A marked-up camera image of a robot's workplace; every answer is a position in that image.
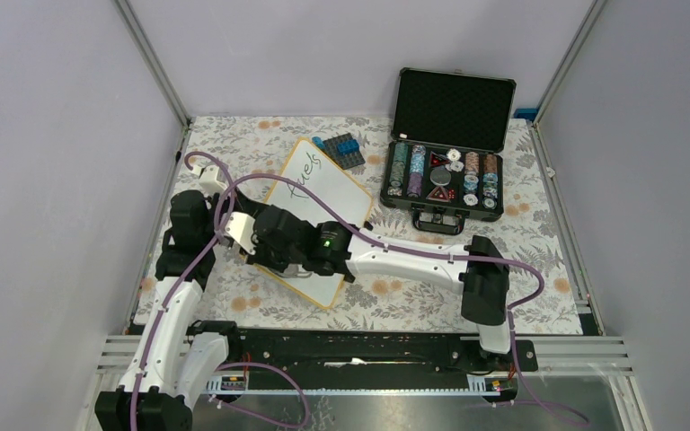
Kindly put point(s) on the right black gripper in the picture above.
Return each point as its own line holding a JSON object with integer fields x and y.
{"x": 259, "y": 257}

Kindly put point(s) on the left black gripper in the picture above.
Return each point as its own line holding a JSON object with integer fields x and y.
{"x": 242, "y": 202}

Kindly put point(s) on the yellow framed whiteboard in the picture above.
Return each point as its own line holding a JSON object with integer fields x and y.
{"x": 310, "y": 167}

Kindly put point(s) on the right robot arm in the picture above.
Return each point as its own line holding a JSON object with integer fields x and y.
{"x": 474, "y": 271}

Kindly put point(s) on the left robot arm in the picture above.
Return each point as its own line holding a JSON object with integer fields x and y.
{"x": 162, "y": 385}

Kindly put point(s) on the floral tablecloth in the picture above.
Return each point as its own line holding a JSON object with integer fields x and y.
{"x": 527, "y": 231}

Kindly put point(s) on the dark grey lego baseplate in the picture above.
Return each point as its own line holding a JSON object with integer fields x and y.
{"x": 345, "y": 161}

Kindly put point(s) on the blue lego brick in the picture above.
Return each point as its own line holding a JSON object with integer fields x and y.
{"x": 350, "y": 146}

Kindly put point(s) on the black poker chip case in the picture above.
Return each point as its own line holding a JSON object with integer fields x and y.
{"x": 444, "y": 159}

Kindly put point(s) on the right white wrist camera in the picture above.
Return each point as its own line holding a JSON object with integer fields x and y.
{"x": 240, "y": 229}

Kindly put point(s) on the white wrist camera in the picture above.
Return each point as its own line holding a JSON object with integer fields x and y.
{"x": 212, "y": 181}
{"x": 240, "y": 229}

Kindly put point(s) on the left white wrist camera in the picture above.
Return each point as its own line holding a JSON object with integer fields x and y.
{"x": 212, "y": 181}

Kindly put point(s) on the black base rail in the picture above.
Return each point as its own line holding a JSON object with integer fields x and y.
{"x": 335, "y": 360}

